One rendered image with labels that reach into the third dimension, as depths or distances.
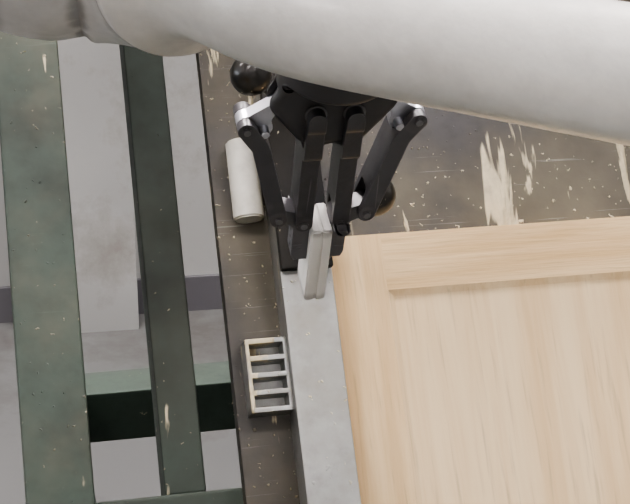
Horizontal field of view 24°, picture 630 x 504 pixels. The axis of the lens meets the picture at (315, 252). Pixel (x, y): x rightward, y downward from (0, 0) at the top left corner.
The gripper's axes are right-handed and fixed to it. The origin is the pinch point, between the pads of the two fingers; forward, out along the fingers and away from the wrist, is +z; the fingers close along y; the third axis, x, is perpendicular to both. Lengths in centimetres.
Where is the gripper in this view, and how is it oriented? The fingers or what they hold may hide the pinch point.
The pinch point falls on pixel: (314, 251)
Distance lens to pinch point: 104.6
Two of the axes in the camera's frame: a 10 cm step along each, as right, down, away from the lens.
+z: -0.8, 7.0, 7.1
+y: -9.8, 0.7, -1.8
